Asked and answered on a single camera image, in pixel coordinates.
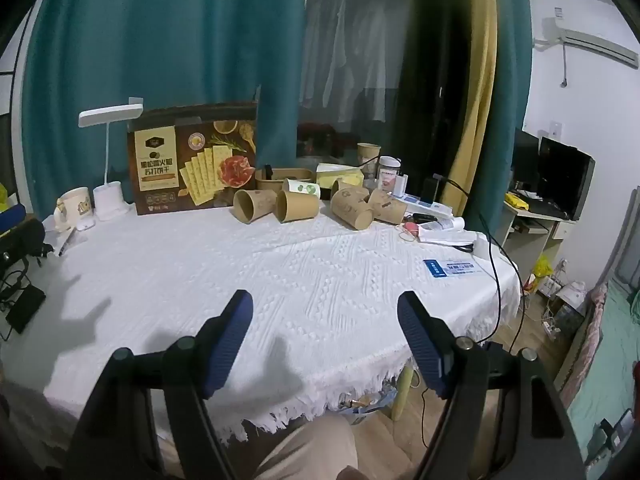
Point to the brown printed paper cup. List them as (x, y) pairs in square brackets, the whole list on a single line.
[(352, 210), (342, 186), (390, 207)]

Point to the brown cardboard tray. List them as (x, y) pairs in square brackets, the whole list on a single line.
[(282, 179)]

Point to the plain brown paper cup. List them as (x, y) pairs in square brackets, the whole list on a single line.
[(257, 203), (300, 206)]

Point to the bed with green blanket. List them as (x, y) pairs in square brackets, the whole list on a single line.
[(610, 360)]

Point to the white side desk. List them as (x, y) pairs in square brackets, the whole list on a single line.
[(530, 220)]

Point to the black pen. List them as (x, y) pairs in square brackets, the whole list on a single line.
[(66, 243)]

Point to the white air conditioner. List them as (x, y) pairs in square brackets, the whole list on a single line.
[(585, 40)]

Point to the white textured tablecloth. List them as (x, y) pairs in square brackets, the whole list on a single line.
[(300, 280)]

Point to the black camera device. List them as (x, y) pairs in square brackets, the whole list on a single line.
[(20, 240)]

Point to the yellow plastic bag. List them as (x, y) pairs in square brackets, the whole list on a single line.
[(541, 267)]

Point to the clear jar white lid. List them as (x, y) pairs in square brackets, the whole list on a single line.
[(389, 175)]

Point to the white green-print paper cup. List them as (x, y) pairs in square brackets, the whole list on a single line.
[(302, 188)]

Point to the blue white leaflet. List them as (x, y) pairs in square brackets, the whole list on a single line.
[(452, 267)]

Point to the teal curtain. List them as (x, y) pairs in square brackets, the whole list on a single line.
[(512, 85), (165, 35)]

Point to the yellow cloth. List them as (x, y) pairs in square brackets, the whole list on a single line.
[(517, 201)]

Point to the pink round object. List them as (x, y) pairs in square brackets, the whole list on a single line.
[(411, 231)]

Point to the hanging white clothes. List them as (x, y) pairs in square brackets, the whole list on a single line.
[(350, 50)]

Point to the yellow tissue box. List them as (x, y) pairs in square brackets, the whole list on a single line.
[(340, 176)]

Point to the white cartoon mug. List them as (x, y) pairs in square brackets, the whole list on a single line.
[(75, 205)]

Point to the black flat box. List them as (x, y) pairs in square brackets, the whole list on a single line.
[(25, 307)]

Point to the yellow curtain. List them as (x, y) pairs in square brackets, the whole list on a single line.
[(482, 60)]

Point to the black monitor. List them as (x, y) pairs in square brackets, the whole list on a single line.
[(565, 180)]

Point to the white desk lamp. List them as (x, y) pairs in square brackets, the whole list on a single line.
[(107, 200)]

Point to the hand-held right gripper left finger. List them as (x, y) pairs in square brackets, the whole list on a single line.
[(227, 345)]

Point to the white paper sheets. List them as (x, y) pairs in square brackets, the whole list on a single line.
[(447, 236)]

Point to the blue white flat box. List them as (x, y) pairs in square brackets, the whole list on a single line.
[(425, 204)]

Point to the tall brown paper cup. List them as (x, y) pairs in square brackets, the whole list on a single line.
[(368, 157)]

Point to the person's leg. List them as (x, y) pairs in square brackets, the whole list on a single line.
[(310, 450)]

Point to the black phone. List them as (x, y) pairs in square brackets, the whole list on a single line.
[(430, 191)]

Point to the brown cracker box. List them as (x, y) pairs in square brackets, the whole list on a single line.
[(200, 160)]

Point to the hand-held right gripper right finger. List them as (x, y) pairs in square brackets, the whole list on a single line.
[(425, 345)]

